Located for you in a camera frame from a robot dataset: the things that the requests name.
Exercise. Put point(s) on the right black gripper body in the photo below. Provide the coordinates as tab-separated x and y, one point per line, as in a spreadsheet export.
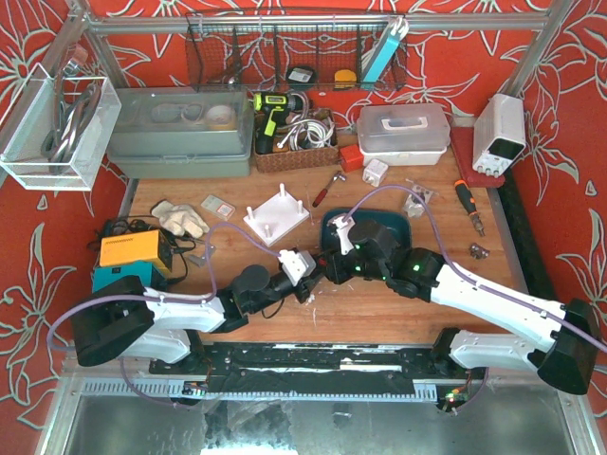
335	264

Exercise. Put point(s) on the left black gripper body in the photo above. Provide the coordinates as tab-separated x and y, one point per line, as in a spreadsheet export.
306	286

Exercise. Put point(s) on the red handled ratchet wrench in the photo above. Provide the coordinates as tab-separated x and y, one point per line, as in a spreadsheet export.
338	176

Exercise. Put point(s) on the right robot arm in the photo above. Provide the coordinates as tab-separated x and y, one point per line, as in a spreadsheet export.
559	342

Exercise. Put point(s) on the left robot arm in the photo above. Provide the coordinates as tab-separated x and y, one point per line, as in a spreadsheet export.
126	318

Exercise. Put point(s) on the white peg board base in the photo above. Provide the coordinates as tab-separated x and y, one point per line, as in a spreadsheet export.
276	217

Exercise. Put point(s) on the teal plastic tray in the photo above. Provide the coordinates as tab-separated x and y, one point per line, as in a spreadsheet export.
395	222

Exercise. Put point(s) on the clear bag of parts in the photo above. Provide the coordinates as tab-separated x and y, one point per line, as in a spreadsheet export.
415	203

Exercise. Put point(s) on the white power adapter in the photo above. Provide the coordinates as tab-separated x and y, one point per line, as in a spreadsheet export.
375	172

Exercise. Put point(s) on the small red box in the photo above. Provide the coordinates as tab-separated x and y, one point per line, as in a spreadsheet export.
351	158

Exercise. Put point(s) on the woven brown basket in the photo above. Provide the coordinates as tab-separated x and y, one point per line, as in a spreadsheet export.
302	144

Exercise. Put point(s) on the white work glove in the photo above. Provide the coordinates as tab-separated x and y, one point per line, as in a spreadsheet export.
180	219

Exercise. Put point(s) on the orange black screwdriver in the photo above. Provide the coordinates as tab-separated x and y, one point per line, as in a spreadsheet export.
468	203

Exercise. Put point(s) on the teal electronic box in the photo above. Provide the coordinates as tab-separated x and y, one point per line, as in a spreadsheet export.
148	274

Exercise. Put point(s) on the orange electronic box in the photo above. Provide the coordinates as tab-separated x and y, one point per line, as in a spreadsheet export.
149	246

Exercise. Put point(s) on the green yellow power drill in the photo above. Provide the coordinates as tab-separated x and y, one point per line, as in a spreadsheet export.
275	108

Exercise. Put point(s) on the red mat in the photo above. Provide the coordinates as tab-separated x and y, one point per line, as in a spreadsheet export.
462	147

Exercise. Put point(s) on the yellow tape measure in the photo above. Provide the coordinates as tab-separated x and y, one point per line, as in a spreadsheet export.
345	79

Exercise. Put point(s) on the white power supply unit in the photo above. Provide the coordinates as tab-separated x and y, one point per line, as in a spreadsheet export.
498	135

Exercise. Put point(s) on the grey plastic storage box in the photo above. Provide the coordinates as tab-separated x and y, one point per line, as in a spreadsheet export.
177	133

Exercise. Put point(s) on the blue white tool set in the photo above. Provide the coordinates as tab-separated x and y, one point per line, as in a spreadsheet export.
374	61

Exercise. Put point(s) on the clear acrylic hanging box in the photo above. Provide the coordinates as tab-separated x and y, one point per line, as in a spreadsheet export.
57	141

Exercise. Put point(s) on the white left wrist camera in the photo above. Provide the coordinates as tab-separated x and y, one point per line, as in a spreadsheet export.
296	264

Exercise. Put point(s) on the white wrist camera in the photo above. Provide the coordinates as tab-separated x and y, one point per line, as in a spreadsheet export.
342	225
296	264

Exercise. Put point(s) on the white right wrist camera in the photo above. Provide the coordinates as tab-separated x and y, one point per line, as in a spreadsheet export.
342	225

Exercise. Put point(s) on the small metal bracket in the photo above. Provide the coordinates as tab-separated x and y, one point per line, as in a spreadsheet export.
478	252

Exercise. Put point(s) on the clear white handled case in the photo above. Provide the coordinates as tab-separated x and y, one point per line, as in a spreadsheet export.
403	134

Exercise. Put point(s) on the black side rail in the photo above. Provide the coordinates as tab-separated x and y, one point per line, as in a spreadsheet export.
535	276

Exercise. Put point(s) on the black wire basket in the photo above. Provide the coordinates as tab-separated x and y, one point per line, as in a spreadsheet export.
253	50

